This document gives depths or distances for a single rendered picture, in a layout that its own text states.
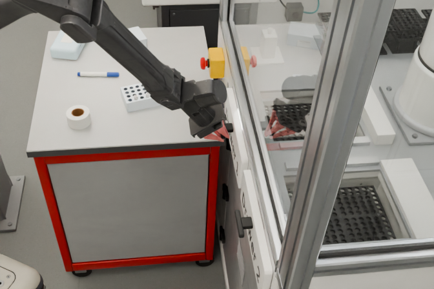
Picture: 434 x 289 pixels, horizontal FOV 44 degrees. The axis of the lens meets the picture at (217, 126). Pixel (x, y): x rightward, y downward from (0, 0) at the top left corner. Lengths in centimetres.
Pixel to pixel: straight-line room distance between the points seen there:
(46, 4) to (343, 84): 51
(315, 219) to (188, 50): 121
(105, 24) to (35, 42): 246
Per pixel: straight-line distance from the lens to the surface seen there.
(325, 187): 82
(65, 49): 195
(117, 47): 107
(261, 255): 118
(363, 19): 63
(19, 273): 199
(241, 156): 135
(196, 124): 137
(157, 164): 171
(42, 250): 237
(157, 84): 120
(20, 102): 303
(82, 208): 187
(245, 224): 124
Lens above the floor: 191
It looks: 44 degrees down
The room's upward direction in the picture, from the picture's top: 3 degrees clockwise
